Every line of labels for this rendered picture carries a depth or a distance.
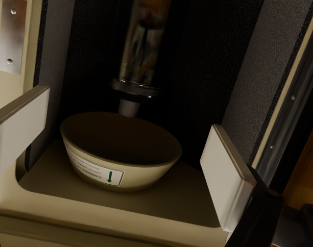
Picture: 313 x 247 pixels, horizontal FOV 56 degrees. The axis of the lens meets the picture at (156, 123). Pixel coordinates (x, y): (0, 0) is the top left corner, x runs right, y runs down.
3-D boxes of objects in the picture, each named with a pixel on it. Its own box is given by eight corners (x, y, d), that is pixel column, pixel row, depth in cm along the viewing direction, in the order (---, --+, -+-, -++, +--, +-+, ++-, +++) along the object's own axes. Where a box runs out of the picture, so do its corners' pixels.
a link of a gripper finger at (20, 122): (-8, 187, 13) (-26, 184, 13) (45, 128, 20) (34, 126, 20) (-4, 125, 12) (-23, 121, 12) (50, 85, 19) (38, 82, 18)
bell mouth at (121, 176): (177, 126, 52) (169, 153, 54) (77, 102, 50) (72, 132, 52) (189, 178, 36) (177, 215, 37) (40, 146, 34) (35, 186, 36)
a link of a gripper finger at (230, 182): (242, 178, 13) (258, 181, 13) (212, 122, 20) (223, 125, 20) (221, 232, 14) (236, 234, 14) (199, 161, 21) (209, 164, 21)
